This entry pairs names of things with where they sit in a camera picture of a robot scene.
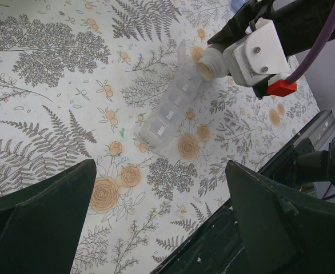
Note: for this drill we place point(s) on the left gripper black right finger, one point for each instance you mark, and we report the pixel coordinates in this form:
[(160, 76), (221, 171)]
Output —
[(283, 230)]

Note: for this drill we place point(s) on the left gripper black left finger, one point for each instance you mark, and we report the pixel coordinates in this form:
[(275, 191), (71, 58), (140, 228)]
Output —
[(40, 225)]

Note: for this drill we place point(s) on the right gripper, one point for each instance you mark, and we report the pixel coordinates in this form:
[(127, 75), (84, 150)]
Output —
[(298, 23)]

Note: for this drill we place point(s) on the blue pill organizer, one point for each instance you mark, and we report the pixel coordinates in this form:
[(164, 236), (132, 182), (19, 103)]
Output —
[(237, 4)]

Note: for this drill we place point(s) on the floral table mat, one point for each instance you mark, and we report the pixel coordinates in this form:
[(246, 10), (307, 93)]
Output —
[(78, 79)]

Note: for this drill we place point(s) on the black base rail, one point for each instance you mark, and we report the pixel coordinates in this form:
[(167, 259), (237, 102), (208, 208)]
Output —
[(306, 164)]

